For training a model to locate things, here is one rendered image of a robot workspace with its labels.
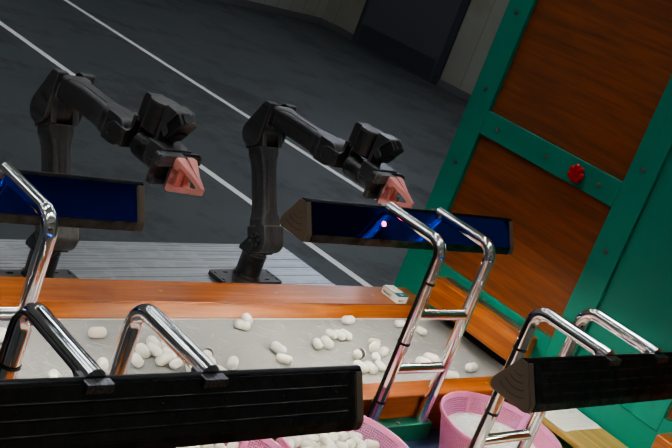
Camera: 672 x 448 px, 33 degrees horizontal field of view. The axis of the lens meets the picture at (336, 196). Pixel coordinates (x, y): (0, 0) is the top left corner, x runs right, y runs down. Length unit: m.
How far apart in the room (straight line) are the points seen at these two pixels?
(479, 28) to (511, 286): 9.12
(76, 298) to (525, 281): 1.07
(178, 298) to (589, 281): 0.91
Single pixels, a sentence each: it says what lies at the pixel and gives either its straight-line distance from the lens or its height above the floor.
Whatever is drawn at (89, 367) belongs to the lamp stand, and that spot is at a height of 1.12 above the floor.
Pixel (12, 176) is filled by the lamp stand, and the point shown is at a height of 1.12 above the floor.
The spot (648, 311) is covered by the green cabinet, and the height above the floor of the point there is 1.05.
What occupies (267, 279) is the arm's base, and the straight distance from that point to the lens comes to 2.87.
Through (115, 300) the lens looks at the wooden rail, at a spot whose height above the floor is 0.77.
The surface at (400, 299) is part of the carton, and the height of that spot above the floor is 0.78.
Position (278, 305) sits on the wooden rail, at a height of 0.76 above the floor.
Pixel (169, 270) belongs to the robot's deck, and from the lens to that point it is 2.74.
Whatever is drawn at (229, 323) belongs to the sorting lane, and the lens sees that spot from 2.39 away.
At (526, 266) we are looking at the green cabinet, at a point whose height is 0.98.
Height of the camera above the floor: 1.67
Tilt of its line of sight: 15 degrees down
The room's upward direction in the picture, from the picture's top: 21 degrees clockwise
